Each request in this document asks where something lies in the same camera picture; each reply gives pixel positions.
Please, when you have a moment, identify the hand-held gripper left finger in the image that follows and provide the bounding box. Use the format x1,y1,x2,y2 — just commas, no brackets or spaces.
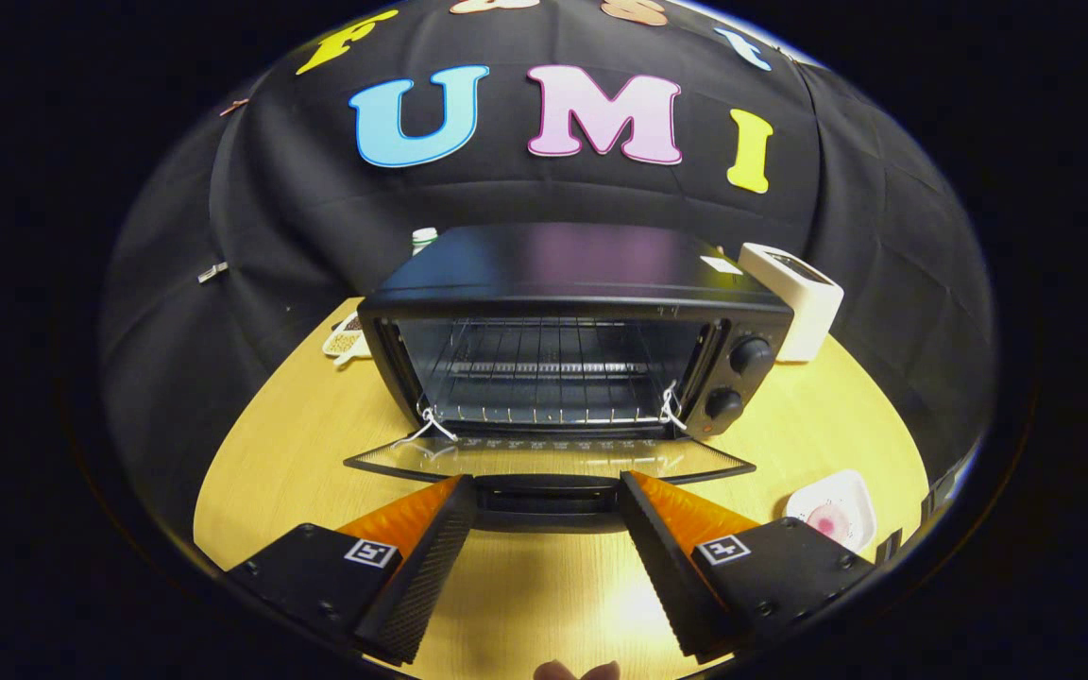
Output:
228,475,479,665

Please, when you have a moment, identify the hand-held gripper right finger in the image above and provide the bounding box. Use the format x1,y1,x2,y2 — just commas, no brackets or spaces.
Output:
618,470,878,662

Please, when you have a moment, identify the white dish with snacks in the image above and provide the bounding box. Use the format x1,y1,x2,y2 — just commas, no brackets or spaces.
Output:
322,312,373,365

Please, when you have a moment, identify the white bread toaster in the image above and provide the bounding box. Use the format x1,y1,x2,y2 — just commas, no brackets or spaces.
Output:
739,243,844,363

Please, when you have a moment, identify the pink food slice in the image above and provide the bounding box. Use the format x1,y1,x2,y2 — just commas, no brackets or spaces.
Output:
807,503,849,539

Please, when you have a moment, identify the white square plate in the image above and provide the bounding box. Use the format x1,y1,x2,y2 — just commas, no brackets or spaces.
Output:
785,469,877,553

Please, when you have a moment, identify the black toaster oven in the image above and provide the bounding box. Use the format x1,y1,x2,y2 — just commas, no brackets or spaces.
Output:
344,223,795,535

